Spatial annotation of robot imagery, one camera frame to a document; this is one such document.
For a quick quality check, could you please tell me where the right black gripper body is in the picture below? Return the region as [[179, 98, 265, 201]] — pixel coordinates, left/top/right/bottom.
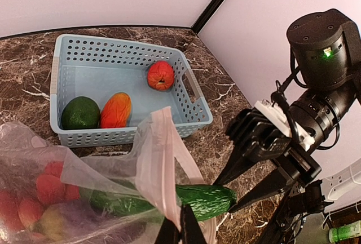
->
[[275, 145, 322, 188]]

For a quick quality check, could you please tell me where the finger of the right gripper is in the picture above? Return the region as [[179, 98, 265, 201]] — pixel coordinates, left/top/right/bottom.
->
[[213, 145, 256, 185], [228, 167, 295, 214]]

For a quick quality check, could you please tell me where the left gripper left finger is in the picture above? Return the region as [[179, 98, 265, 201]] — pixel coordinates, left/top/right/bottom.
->
[[156, 218, 180, 244]]

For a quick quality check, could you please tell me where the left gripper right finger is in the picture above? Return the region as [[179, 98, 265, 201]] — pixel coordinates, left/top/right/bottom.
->
[[180, 205, 207, 244]]

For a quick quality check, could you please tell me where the green cucumber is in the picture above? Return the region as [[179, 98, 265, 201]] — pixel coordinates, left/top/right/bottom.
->
[[80, 184, 237, 221]]

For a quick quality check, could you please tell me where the purple eggplant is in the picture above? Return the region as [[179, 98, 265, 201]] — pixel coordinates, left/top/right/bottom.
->
[[31, 201, 160, 243]]

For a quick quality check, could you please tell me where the red apple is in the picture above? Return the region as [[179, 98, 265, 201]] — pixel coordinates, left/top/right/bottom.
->
[[147, 61, 174, 91]]

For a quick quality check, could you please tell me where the clear zip top bag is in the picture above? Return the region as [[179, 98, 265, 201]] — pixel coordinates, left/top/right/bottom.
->
[[1, 107, 215, 243]]

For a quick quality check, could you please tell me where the orange persimmon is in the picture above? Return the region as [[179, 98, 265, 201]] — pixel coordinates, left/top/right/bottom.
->
[[100, 92, 131, 128]]

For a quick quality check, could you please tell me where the green pepper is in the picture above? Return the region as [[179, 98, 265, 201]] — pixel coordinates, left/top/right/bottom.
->
[[61, 96, 100, 130]]

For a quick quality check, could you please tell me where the red cherry bunch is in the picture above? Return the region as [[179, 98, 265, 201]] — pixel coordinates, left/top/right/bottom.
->
[[1, 161, 80, 232]]

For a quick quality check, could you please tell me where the light blue plastic basket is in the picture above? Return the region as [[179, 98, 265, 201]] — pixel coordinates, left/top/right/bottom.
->
[[50, 34, 213, 148]]

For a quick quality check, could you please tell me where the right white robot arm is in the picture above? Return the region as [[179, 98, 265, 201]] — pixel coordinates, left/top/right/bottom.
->
[[215, 9, 360, 213]]

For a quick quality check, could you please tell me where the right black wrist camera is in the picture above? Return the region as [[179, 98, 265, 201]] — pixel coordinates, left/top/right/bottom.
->
[[226, 109, 290, 163]]

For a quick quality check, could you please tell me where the right black frame post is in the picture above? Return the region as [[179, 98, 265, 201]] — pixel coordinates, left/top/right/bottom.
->
[[191, 0, 225, 34]]

